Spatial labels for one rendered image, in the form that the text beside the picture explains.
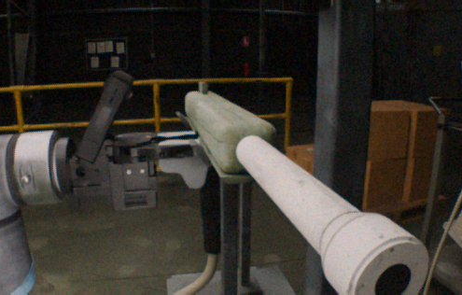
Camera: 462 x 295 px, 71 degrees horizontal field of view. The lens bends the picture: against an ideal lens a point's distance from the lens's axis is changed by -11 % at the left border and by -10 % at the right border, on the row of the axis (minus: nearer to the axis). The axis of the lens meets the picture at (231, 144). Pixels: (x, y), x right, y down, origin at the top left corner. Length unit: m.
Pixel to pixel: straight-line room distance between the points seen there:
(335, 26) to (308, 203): 0.35
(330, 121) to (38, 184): 0.37
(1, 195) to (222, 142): 0.29
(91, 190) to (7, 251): 0.14
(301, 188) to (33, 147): 0.34
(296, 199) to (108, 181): 0.32
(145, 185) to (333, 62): 0.28
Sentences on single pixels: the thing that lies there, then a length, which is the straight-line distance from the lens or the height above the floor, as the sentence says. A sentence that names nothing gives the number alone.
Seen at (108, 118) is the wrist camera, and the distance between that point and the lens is 0.42.
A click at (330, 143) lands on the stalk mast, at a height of 1.09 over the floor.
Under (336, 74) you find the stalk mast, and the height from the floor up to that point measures 1.18.
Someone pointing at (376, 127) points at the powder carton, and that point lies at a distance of 2.63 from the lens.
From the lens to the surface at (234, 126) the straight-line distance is 0.27.
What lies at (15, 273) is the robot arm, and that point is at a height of 0.94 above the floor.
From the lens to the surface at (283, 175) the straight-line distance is 0.19.
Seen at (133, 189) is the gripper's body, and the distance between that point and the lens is 0.44.
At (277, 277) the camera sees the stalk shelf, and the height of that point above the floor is 0.79.
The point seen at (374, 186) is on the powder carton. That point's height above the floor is 0.31.
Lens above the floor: 1.19
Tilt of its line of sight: 13 degrees down
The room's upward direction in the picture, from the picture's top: straight up
